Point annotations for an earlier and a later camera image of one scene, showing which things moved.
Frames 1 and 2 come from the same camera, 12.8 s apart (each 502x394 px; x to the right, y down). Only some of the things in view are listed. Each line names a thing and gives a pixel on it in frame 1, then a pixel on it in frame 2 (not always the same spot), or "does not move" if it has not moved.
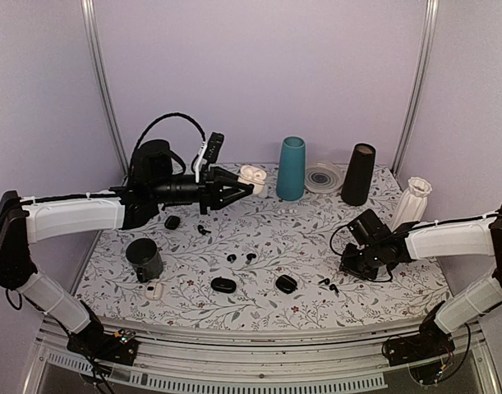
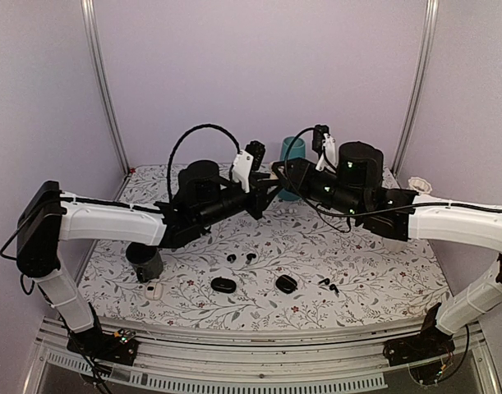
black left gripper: x=208 y=180 → x=260 y=200
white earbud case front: x=154 y=290 does not move
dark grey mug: x=144 y=254 does not move
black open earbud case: x=286 y=284 does not move
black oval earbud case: x=223 y=285 does not move
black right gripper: x=347 y=264 → x=300 y=172
